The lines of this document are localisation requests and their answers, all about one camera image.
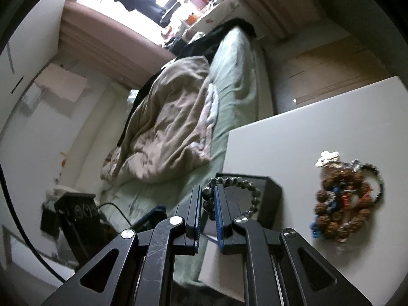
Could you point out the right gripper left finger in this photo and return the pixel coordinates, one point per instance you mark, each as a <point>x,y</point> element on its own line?
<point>136,268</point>

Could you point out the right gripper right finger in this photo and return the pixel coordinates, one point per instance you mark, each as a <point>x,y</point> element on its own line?
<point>280,267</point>

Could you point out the black open jewelry box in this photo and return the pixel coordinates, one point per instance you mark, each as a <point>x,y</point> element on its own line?
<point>228,196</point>

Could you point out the black nightstand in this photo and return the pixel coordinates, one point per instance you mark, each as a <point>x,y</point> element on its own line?
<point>76,216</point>

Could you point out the white shell charm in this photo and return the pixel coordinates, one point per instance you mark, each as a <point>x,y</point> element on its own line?
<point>326,158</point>

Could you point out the beige crumpled blanket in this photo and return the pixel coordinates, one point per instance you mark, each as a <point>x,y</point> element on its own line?
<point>170,133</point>

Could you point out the white square table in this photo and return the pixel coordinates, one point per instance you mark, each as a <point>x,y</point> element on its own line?
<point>368,124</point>

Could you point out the cardboard on floor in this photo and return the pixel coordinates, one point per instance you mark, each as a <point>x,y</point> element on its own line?
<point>330,70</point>

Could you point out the pink curtain left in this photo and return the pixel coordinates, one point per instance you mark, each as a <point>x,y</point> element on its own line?
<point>109,46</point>

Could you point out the black hanging clothes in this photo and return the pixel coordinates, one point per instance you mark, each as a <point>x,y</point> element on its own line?
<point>148,8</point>

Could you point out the cluttered windowsill desk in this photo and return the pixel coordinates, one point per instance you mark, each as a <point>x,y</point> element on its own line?
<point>187,17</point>

